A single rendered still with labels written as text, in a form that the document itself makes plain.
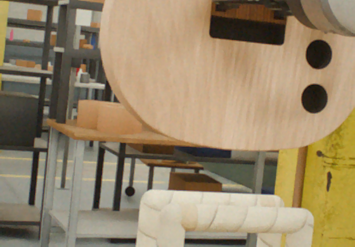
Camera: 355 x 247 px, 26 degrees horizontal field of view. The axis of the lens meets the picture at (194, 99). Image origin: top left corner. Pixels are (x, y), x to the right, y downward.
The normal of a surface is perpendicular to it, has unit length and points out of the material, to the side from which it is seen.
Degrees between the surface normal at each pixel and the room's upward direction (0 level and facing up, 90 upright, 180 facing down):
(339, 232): 90
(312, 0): 113
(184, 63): 89
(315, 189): 90
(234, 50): 89
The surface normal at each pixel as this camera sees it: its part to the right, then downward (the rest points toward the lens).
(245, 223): 0.31, 0.22
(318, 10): -0.83, 0.50
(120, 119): -0.40, 0.00
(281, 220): 0.34, -0.09
